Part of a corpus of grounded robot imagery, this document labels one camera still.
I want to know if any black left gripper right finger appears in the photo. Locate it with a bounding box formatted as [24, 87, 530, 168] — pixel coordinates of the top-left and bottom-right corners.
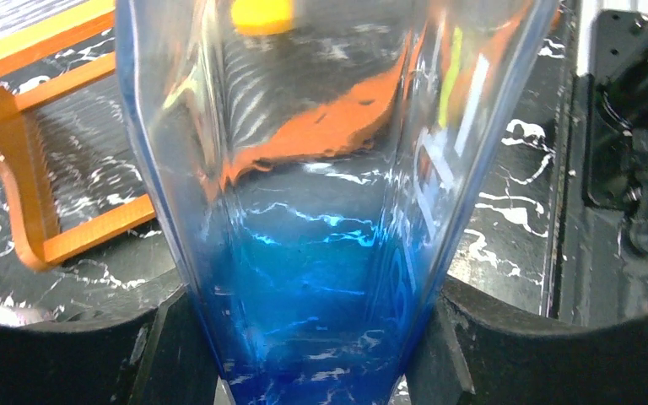
[405, 278, 648, 404]

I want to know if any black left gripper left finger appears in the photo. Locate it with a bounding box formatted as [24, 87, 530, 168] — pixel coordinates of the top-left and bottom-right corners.
[0, 288, 218, 404]

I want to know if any blue square glass bottle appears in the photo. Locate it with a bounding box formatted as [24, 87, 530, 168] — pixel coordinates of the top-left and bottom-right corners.
[115, 1, 559, 404]

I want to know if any orange framed glass shelf rack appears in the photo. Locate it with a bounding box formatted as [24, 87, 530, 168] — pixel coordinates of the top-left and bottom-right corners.
[0, 1, 154, 272]

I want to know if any yellow eraser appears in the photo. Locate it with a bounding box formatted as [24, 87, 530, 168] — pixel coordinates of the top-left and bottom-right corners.
[230, 0, 295, 36]

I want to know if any black aluminium base frame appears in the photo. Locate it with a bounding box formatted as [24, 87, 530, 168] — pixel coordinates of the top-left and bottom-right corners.
[553, 1, 648, 327]

